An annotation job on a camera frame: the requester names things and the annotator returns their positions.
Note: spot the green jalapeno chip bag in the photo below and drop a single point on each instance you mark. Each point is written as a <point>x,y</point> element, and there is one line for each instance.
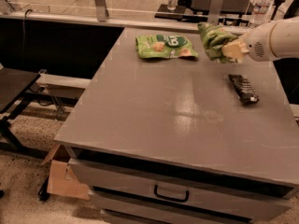
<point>213,38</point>

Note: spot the black background desk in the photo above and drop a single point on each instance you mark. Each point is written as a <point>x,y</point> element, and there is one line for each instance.
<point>201,10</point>

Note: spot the metal rail post left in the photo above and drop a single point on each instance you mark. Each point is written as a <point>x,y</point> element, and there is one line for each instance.
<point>101,10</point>

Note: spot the grey lower drawer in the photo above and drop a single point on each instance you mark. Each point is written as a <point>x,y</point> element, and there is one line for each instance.
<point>166,212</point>

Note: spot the grey drawer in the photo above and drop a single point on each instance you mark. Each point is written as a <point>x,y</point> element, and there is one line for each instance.
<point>166,212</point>
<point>105,177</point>

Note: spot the green rice chip bag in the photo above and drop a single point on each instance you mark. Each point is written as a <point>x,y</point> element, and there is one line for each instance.
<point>164,46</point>

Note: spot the clear water bottle right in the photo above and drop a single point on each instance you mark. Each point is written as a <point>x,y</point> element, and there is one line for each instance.
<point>259,13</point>

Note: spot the grey top drawer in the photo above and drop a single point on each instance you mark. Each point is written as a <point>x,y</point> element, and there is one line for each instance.
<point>105,177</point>

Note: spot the metal rail post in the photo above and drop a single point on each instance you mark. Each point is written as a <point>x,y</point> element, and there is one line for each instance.
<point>101,10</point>
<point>214,11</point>

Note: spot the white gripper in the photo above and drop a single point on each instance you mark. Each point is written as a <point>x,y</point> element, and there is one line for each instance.
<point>257,45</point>

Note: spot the black drawer handle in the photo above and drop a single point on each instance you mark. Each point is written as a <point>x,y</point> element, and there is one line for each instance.
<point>171,193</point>

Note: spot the black snack bar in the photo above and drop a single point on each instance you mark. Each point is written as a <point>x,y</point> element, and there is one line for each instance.
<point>247,95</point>

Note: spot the black side table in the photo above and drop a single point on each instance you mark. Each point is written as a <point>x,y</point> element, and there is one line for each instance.
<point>13,86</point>

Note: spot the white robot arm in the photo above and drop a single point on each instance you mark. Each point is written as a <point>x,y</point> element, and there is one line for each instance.
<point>285,38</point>

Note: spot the cardboard box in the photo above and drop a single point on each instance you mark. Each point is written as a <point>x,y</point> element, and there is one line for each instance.
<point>62,180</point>

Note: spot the metal rail post right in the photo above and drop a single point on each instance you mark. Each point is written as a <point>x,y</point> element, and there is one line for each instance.
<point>214,11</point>

